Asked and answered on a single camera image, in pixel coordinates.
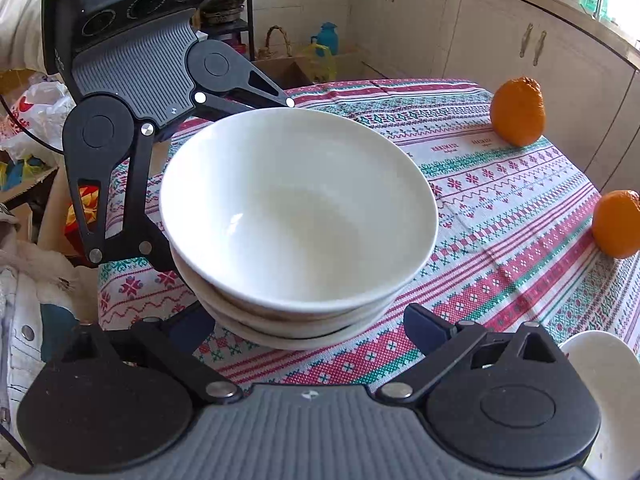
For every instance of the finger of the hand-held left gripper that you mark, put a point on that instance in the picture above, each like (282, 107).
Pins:
(225, 101)
(140, 195)

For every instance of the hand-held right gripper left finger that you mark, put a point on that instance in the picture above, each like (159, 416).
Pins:
(192, 330)

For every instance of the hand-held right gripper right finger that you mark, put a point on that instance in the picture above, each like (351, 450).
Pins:
(425, 330)

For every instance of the white bowl with pink flowers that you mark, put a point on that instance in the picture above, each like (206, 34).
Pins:
(260, 340)
(200, 292)
(300, 210)

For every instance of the stained white fruit-print plate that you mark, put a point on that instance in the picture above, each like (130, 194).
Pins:
(610, 390)

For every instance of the person's left forearm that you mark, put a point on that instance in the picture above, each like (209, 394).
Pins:
(20, 20)

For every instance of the red patterned gift box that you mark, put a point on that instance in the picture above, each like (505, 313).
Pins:
(85, 210)

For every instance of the wicker basket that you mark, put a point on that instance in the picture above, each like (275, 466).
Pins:
(287, 45)

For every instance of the cardboard box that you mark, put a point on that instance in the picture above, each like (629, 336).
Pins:
(50, 210)
(350, 67)

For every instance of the metal pot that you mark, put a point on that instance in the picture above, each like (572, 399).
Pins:
(225, 10)

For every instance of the black metal shelf rack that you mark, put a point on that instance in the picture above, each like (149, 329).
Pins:
(250, 10)

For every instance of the yellow plastic jug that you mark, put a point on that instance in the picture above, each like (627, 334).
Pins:
(317, 65)

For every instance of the white red plastic bag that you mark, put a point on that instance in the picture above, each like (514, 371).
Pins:
(40, 110)

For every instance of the blue thermos jug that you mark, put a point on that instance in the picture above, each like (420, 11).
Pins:
(326, 37)

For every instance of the striped patterned tablecloth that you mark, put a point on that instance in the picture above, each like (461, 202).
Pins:
(500, 210)

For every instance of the person's white jacket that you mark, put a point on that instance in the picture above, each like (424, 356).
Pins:
(30, 310)

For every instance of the orange with green leaf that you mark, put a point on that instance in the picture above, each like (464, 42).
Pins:
(620, 225)

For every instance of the orange with bumpy top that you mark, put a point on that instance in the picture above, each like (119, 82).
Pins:
(517, 112)

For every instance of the green bottle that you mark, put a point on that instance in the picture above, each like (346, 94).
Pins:
(602, 5)

